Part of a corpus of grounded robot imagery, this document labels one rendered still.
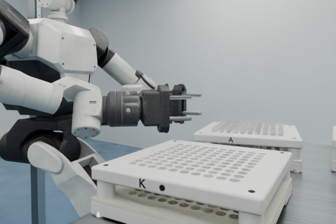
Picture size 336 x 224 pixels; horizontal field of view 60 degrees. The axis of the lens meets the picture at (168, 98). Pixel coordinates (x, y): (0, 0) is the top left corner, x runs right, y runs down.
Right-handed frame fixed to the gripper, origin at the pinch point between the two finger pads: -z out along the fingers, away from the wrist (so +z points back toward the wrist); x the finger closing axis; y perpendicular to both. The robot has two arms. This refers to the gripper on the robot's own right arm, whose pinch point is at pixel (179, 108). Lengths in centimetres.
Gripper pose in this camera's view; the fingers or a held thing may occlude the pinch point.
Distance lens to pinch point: 75.2
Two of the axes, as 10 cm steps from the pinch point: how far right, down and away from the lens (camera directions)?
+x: 0.0, 10.0, 0.5
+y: 2.0, 0.5, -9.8
